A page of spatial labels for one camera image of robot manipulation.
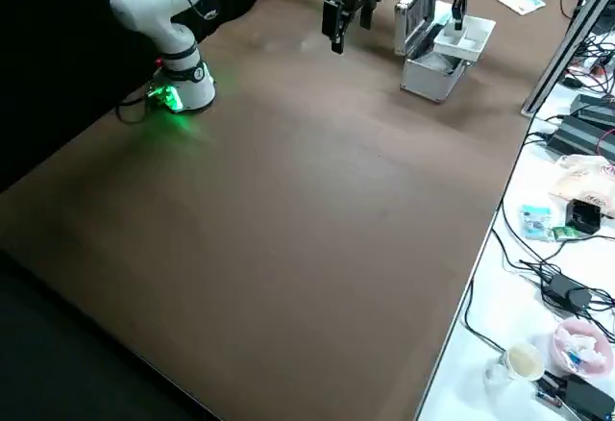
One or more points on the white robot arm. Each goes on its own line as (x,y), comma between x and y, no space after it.
(158,7)

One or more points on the black device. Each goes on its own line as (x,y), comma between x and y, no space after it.
(588,397)

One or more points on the small teal white packet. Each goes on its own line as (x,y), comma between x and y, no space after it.
(534,223)

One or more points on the pink plastic container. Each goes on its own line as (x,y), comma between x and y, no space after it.
(581,349)

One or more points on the black power supply brick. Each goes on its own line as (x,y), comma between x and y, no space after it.
(596,111)
(581,137)

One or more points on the paper cup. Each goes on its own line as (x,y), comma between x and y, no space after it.
(523,361)

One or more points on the small black open box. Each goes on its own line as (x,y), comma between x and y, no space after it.
(583,216)

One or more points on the silver aluminium first-aid case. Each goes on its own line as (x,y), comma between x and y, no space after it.
(427,80)

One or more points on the small green packet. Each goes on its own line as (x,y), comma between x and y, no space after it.
(567,233)

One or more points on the wide blue white pouch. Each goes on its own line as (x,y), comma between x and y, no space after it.
(442,13)

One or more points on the plastic bag orange print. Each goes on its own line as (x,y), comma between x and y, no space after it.
(583,180)

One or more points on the black power adapter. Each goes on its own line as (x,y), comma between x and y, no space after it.
(567,291)

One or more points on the aluminium camera post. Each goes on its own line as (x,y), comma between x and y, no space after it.
(562,41)

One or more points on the white plastic partition tray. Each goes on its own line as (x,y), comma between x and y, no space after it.
(473,39)

